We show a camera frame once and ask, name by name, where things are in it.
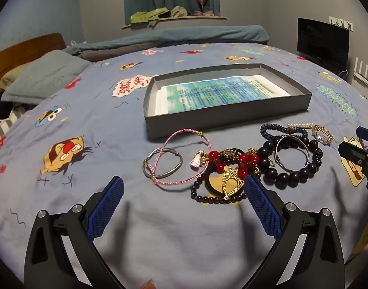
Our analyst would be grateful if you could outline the thin silver bangle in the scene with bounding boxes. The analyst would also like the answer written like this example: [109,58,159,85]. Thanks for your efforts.
[275,135,310,173]

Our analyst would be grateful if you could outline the white rack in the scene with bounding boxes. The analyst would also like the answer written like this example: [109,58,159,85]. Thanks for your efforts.
[353,57,368,88]

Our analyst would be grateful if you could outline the grey-blue pillow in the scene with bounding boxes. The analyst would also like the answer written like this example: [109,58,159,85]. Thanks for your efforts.
[1,50,92,104]

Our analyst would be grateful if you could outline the green cloth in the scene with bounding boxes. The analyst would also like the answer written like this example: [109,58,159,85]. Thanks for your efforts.
[130,7,171,24]

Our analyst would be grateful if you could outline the beige plush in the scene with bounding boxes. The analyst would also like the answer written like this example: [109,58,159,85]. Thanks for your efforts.
[170,5,188,17]

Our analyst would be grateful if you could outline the blue bead bracelet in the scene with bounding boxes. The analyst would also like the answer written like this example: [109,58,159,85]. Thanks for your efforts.
[260,123,309,142]

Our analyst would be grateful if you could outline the grey-brown blanket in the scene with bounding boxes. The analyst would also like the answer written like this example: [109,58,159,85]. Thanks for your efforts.
[80,40,160,62]

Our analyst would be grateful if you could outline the pink cord tassel bracelet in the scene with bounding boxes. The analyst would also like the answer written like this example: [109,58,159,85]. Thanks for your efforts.
[151,129,211,187]

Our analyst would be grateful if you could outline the wall hook rack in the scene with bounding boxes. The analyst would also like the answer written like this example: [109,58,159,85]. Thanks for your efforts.
[328,15,354,31]

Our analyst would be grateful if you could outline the dark bead heart pendant necklace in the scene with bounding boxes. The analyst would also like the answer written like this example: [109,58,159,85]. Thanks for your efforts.
[190,164,251,205]

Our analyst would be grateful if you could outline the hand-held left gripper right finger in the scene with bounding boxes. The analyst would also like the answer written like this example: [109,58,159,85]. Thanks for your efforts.
[243,175,345,289]

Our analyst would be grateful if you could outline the printed paper sheet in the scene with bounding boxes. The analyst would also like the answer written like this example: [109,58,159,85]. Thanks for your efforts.
[156,74,291,116]

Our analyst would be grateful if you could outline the grey bangle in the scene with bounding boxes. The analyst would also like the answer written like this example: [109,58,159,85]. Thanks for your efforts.
[142,147,183,179]

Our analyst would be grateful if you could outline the black television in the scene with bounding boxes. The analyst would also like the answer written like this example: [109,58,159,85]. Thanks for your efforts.
[297,17,351,74]

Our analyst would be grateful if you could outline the large black bead bracelet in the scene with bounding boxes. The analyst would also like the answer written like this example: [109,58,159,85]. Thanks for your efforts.
[256,135,323,189]

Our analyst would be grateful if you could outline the red bead bracelet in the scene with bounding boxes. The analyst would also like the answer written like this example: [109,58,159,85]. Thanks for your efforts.
[208,149,261,178]

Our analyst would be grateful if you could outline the gold pearl pendant bracelet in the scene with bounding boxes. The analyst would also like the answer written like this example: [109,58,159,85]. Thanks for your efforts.
[311,125,339,146]

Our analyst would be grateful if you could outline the wooden headboard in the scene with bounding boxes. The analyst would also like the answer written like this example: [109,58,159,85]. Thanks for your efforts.
[0,33,67,97]

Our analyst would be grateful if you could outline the window shelf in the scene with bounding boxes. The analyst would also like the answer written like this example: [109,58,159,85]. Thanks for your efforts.
[121,15,228,30]

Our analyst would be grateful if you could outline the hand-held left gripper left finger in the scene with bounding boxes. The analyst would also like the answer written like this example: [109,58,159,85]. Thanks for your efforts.
[24,175,148,289]

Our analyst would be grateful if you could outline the grey shallow cardboard box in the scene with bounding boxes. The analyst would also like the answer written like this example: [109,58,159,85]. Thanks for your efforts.
[143,63,312,140]

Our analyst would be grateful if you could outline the olive pillow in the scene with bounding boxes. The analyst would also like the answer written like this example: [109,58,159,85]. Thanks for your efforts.
[0,63,31,90]

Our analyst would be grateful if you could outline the cartoon printed bedsheet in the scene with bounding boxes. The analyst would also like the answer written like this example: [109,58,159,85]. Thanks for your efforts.
[0,40,368,289]

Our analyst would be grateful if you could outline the striped black and white pillow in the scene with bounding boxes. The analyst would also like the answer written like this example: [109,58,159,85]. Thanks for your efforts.
[0,108,31,148]

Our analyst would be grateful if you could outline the blue blanket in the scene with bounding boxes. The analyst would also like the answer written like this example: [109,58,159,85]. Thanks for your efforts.
[65,24,269,56]

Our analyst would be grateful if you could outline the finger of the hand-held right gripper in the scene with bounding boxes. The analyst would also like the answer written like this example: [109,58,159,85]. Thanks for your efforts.
[356,126,368,145]
[338,141,368,191]

